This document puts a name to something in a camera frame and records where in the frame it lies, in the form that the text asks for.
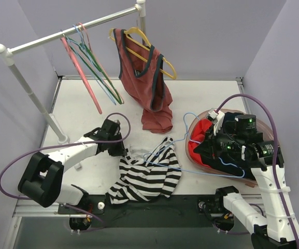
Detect black white striped tank top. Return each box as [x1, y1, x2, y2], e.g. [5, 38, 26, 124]
[107, 136, 182, 205]

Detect light blue thin hanger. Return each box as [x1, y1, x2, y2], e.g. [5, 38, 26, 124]
[143, 112, 245, 179]

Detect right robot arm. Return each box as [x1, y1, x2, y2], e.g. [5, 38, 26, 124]
[186, 110, 299, 248]

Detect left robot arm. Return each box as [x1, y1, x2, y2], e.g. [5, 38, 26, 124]
[18, 119, 126, 213]

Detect green plastic hanger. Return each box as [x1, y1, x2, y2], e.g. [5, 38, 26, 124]
[66, 36, 124, 105]

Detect rust red tank top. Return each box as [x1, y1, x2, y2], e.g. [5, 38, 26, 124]
[112, 29, 173, 134]

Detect yellow plastic hanger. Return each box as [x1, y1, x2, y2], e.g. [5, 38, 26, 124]
[108, 26, 178, 79]

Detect pink thick plastic hanger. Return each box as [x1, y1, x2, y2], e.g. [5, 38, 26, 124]
[61, 38, 102, 114]

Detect red garment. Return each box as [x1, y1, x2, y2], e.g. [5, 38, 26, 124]
[186, 118, 212, 171]

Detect black garment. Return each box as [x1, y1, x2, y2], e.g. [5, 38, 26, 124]
[198, 111, 264, 179]

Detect pink translucent laundry basket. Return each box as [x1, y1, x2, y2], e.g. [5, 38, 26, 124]
[186, 109, 274, 187]

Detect white metal clothes rack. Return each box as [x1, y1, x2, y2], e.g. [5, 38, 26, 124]
[0, 1, 146, 144]

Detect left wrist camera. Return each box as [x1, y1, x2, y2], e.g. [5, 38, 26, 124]
[107, 119, 121, 136]

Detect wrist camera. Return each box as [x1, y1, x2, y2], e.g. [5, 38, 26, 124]
[107, 119, 121, 136]
[206, 108, 225, 136]

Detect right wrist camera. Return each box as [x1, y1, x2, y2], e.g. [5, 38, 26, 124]
[206, 108, 225, 136]

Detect salmon wire hanger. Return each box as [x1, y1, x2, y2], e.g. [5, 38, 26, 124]
[75, 22, 124, 105]

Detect light blue wire hanger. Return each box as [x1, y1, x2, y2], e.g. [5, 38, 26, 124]
[68, 23, 123, 105]

